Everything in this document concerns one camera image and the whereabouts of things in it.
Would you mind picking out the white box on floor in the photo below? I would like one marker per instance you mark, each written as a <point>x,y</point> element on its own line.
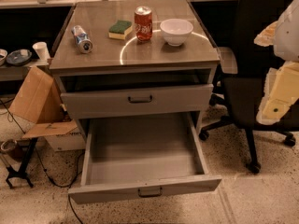
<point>64,142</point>

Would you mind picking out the red soda can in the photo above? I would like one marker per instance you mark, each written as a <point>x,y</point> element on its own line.
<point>143,23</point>

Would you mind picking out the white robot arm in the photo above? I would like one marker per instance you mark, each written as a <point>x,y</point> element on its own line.
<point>290,17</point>

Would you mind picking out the black office chair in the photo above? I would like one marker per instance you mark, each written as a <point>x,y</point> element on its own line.
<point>242,74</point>

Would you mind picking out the blue silver lying can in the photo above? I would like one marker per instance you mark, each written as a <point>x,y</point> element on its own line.
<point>82,40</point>

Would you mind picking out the black metal stand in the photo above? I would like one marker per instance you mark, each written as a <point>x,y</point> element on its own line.
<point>20,152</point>

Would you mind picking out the dark blue dish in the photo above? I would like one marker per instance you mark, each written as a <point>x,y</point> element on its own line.
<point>19,57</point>

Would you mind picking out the grey drawer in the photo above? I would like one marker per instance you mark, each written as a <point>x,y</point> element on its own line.
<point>142,157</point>
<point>116,95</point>

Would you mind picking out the brown cardboard box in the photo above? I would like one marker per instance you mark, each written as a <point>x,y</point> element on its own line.
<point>38,101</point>

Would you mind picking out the grey drawer cabinet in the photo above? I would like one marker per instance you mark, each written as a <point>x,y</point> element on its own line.
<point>129,56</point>

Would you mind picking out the white bowl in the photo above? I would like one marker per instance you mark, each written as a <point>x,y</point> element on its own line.
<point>176,31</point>

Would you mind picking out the grey bottom drawer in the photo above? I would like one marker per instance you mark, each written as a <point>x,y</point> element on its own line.
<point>142,157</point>

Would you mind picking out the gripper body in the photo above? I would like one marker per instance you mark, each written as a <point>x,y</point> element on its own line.
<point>288,36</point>

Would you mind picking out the white paper cup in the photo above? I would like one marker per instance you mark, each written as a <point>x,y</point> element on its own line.
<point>41,50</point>

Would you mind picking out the grey middle drawer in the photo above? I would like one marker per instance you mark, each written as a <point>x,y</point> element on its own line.
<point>116,95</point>

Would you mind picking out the green yellow sponge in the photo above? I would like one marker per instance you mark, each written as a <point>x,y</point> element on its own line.
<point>120,30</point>

